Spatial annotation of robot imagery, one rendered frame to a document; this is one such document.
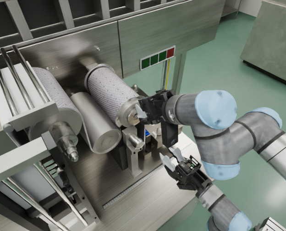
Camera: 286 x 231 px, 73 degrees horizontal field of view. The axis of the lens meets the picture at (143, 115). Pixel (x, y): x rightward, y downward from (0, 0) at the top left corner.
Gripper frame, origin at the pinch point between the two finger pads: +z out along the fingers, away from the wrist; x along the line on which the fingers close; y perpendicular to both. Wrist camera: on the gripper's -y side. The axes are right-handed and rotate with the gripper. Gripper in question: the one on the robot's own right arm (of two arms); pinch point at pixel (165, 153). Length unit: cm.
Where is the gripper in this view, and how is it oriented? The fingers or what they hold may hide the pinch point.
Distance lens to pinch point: 80.4
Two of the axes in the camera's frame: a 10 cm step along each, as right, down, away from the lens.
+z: -6.0, -5.9, 5.4
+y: 0.0, -6.8, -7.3
